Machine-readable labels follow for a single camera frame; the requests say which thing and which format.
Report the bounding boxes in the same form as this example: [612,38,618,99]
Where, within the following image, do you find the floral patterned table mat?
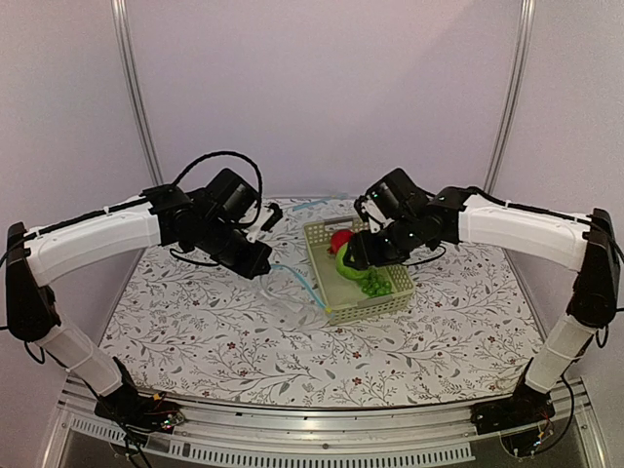
[100,199,542,408]

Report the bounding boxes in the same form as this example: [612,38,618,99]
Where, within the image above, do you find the aluminium front rail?
[41,378,609,467]

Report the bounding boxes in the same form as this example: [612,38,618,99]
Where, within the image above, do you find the spare clear blue zip bag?
[292,193,349,212]

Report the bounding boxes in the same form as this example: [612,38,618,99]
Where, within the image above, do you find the red apple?
[328,229,354,255]

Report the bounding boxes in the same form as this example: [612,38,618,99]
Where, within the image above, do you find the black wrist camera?
[354,195,392,234]
[243,202,283,243]

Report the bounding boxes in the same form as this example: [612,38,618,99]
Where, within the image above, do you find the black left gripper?
[196,217,273,280]

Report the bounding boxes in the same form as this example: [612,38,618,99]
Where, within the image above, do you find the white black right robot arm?
[342,168,623,434]

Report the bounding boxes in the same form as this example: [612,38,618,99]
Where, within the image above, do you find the right aluminium frame post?
[483,0,536,194]

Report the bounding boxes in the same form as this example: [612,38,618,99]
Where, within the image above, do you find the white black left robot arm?
[2,169,283,433]

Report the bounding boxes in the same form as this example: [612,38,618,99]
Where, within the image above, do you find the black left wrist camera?
[243,202,283,243]

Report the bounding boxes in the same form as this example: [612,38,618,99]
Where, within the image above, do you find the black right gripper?
[343,216,420,272]

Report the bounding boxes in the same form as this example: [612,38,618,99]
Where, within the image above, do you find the clear blue zip top bag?
[253,264,328,331]

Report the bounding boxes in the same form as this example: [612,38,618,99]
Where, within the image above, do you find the left aluminium frame post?
[110,0,164,185]

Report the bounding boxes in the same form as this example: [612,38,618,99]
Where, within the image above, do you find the green grape bunch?
[358,271,392,297]

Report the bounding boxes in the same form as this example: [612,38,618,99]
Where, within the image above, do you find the green apple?
[335,244,372,282]

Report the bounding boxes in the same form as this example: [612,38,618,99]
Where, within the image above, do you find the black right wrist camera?
[354,195,392,234]

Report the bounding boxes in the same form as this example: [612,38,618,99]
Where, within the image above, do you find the light green perforated plastic basket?
[303,216,414,325]

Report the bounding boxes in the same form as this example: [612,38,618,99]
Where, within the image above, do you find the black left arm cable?
[170,151,264,196]

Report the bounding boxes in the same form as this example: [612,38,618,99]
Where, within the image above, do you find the aluminium frame post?
[110,0,164,185]
[483,0,536,194]

